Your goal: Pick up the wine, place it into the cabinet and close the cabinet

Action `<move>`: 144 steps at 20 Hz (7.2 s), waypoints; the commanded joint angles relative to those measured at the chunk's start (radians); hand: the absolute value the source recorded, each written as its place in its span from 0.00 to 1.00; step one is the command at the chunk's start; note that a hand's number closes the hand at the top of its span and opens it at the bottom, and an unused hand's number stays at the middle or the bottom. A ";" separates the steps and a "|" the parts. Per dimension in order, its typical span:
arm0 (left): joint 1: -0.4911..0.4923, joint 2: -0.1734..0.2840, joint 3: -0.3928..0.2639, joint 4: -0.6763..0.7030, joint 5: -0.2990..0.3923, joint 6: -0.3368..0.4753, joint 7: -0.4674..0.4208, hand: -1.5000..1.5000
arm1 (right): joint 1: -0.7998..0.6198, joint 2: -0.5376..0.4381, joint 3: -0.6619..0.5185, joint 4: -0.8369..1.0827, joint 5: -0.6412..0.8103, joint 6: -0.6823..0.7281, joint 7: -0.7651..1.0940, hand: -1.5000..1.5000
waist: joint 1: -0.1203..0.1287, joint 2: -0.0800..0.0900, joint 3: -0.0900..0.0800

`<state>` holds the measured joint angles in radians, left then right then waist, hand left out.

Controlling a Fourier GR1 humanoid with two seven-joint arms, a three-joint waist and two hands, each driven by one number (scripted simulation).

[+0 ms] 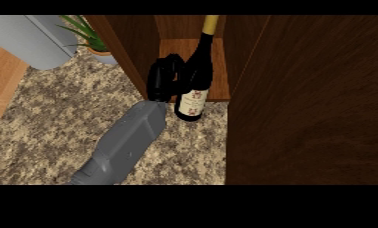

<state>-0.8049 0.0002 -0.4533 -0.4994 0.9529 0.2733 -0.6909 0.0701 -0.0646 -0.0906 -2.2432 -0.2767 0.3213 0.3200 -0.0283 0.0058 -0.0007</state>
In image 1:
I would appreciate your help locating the green potted plant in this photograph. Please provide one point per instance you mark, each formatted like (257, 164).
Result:
(90, 40)

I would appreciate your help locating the brown wooden cabinet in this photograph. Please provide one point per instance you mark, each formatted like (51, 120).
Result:
(185, 52)

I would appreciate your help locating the grey rounded appliance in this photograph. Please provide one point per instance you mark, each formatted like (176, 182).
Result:
(37, 40)

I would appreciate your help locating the brown wooden cabinet door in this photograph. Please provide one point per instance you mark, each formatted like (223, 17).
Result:
(305, 105)

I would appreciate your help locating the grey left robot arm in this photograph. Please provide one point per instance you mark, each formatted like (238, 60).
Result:
(126, 143)

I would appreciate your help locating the dark wine bottle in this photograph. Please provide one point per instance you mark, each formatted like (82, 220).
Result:
(195, 82)

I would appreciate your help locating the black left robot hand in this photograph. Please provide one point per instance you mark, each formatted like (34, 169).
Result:
(158, 82)

